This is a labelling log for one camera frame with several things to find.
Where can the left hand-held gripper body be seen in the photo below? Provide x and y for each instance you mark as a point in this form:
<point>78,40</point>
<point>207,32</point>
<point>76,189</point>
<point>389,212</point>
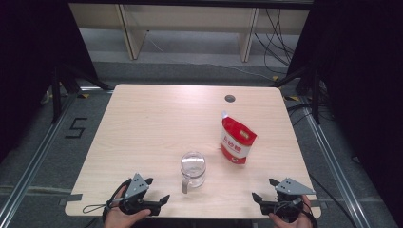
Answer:
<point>136,186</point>

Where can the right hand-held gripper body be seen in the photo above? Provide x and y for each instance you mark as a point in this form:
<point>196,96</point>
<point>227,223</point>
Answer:
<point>291,188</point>

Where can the glass jar with hinged lid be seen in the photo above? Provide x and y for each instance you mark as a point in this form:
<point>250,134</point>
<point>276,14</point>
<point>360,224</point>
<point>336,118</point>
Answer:
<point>193,167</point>

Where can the red and white sugar bag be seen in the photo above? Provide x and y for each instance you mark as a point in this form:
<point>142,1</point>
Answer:
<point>236,142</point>

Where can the person's right hand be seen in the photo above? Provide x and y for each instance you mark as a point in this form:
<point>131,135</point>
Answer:
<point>294,224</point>

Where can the person's left hand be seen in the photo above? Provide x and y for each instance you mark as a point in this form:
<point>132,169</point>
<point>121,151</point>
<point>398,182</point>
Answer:
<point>117,220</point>

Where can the grey tape strip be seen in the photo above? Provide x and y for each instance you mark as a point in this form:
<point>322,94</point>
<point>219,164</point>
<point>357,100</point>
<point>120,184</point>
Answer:
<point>316,203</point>
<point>71,199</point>

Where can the yellow and black tape piece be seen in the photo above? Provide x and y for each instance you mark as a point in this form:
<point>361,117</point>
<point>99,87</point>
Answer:
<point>291,98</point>
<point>84,95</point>

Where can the black metal stand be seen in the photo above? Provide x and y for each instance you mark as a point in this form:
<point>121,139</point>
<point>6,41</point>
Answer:
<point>315,95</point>
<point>56,95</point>

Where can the black curtain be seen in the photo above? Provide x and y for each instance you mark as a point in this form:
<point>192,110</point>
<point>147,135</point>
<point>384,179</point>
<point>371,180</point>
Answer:
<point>364,79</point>
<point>28,63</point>

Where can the beige wooden shelf unit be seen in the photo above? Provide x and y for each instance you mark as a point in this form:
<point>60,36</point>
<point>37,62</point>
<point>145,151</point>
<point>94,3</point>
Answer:
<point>133,38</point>

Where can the aluminium floor rail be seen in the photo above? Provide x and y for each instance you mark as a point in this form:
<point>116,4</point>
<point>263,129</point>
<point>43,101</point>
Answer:
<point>331,161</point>
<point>34,161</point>

